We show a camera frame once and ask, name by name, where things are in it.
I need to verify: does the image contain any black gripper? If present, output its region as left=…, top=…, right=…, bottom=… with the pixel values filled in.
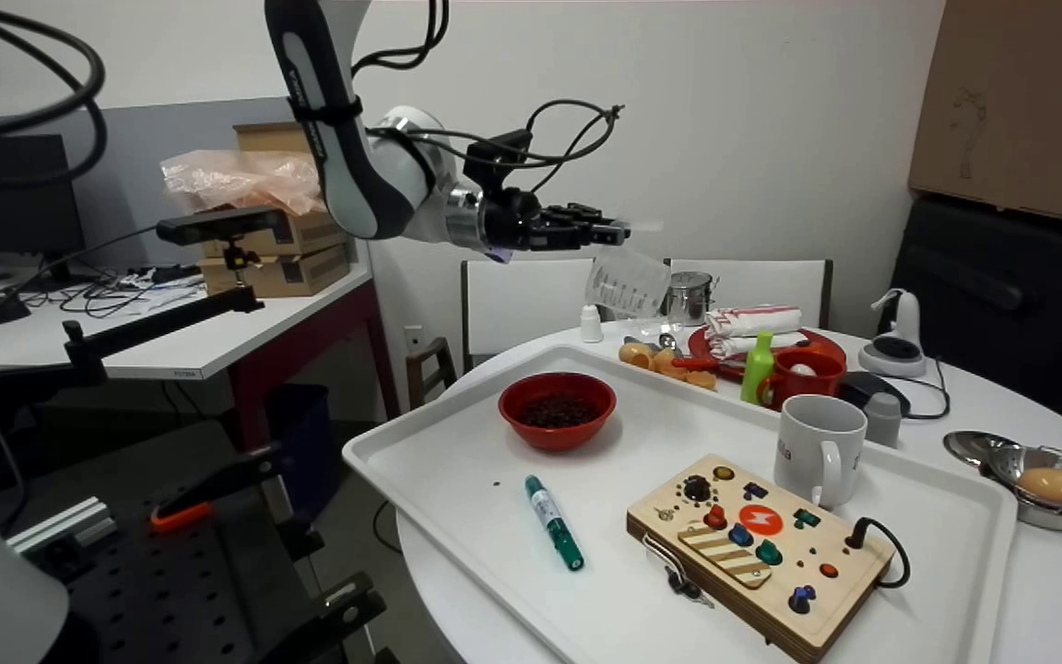
left=483, top=186, right=632, bottom=250

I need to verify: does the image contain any black camera on stand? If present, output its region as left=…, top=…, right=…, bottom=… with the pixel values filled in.
left=154, top=205, right=288, bottom=248

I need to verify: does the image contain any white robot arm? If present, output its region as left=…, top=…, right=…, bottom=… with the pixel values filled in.
left=265, top=0, right=632, bottom=254

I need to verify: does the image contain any orange toy fruit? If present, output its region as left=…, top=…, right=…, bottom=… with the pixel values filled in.
left=620, top=344, right=714, bottom=392

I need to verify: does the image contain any black cabinet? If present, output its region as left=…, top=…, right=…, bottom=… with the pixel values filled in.
left=893, top=195, right=1062, bottom=413

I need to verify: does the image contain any wooden switch board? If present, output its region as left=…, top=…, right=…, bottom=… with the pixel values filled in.
left=628, top=455, right=911, bottom=664

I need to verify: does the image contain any steel pot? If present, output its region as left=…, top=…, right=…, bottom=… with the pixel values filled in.
left=664, top=273, right=711, bottom=324

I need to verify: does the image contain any white plastic tray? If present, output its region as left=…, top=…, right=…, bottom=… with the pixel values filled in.
left=348, top=345, right=1013, bottom=664

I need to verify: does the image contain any white red cloth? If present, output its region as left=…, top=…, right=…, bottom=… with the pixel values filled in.
left=706, top=311, right=803, bottom=357

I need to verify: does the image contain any large cardboard box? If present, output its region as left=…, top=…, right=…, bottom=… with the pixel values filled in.
left=911, top=0, right=1062, bottom=217

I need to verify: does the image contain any red plate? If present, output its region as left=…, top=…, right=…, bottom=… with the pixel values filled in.
left=685, top=327, right=847, bottom=384

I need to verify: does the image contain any small cardboard box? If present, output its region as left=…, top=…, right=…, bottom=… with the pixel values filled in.
left=199, top=121, right=353, bottom=298

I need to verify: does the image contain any red bowl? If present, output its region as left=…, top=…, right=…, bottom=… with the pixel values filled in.
left=499, top=373, right=617, bottom=451

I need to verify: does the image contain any grey salt shaker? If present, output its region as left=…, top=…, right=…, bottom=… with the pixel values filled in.
left=862, top=392, right=903, bottom=447

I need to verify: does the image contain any steel strainer bowl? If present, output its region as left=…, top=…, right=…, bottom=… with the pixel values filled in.
left=944, top=430, right=1062, bottom=532

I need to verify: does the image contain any white pill bottle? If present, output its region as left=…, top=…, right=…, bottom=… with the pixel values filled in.
left=578, top=306, right=604, bottom=344

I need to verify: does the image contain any white ceramic mug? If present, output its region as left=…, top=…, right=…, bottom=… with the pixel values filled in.
left=773, top=394, right=868, bottom=507

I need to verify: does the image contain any green plastic bottle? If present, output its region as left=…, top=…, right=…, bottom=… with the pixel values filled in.
left=743, top=330, right=773, bottom=407

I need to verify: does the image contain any green marker pen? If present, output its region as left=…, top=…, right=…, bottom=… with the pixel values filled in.
left=524, top=474, right=585, bottom=570

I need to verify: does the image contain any white side table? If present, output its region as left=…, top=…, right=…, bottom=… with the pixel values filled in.
left=0, top=263, right=374, bottom=380

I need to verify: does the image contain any black computer mouse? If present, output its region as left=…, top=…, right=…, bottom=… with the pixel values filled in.
left=832, top=373, right=890, bottom=407

